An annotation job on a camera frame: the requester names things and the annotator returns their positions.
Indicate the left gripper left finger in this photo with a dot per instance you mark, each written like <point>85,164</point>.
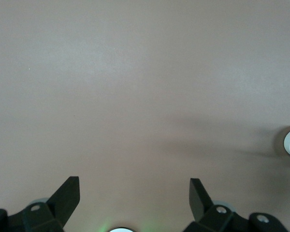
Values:
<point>62,200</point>

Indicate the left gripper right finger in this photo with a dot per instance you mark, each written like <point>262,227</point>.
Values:
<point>200,203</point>

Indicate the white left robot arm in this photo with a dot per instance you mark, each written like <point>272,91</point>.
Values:
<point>122,230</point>

